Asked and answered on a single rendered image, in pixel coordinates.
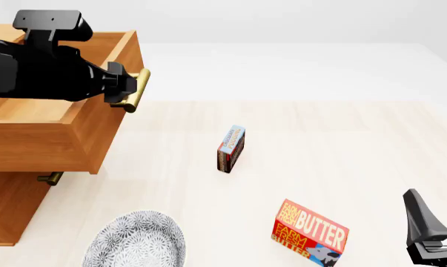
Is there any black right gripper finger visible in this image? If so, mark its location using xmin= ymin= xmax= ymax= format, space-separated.
xmin=402 ymin=188 xmax=447 ymax=247

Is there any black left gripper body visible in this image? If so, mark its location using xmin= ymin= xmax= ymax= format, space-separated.
xmin=102 ymin=61 xmax=139 ymax=105

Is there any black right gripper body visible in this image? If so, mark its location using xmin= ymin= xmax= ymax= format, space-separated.
xmin=405 ymin=238 xmax=447 ymax=267

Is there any long brass drawer handle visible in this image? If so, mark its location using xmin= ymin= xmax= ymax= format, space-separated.
xmin=109 ymin=67 xmax=151 ymax=113

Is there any open wooden drawer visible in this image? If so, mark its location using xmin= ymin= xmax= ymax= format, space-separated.
xmin=0 ymin=29 xmax=147 ymax=176

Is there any chocolate pudding box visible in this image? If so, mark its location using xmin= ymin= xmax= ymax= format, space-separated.
xmin=216 ymin=125 xmax=247 ymax=174

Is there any wooden cabinet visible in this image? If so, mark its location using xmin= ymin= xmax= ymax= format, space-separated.
xmin=0 ymin=23 xmax=65 ymax=247

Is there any flat black plate on stalk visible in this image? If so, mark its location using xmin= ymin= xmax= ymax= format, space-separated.
xmin=12 ymin=9 xmax=94 ymax=54

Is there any red butter box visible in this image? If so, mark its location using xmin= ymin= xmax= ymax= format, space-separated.
xmin=270 ymin=198 xmax=351 ymax=267

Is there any grey patterned bowl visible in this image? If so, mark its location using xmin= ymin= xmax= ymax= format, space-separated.
xmin=81 ymin=209 xmax=188 ymax=267

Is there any short brass drawer handle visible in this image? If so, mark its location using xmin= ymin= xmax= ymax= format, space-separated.
xmin=36 ymin=171 xmax=65 ymax=187

